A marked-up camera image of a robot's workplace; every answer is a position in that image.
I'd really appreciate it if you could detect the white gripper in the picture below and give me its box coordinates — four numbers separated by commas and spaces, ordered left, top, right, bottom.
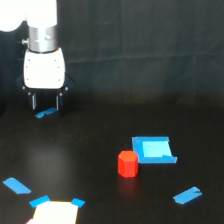
17, 48, 74, 116

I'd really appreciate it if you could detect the red hexagonal block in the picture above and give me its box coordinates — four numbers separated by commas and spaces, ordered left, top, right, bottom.
118, 151, 138, 178

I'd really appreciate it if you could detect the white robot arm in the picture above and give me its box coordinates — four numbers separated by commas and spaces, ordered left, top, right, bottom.
0, 0, 74, 112

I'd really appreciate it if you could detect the blue tape strip back left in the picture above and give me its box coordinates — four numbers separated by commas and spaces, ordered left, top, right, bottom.
35, 107, 57, 119

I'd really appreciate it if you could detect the blue tape strip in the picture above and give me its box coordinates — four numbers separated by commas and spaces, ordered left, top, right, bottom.
35, 107, 57, 119
173, 187, 202, 205
3, 177, 31, 194

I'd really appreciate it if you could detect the blue tape strip front left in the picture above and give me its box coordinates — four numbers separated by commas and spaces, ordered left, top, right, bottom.
3, 177, 31, 194

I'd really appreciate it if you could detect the blue tape on card left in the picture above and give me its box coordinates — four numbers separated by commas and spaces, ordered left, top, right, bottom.
29, 195, 50, 208

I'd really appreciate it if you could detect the blue tape on card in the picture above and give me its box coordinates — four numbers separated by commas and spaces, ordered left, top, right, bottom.
71, 198, 85, 208
29, 195, 50, 208

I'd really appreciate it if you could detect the blue tape on card right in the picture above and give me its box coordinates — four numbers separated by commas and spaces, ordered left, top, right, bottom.
71, 198, 85, 208

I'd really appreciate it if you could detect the blue taped square marker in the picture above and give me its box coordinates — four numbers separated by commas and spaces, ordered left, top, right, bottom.
132, 136, 177, 164

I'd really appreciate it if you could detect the cream paper card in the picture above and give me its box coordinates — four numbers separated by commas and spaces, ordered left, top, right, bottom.
26, 201, 78, 224

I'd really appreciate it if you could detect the blue tape strip front right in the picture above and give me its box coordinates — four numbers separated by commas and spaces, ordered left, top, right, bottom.
173, 187, 202, 205

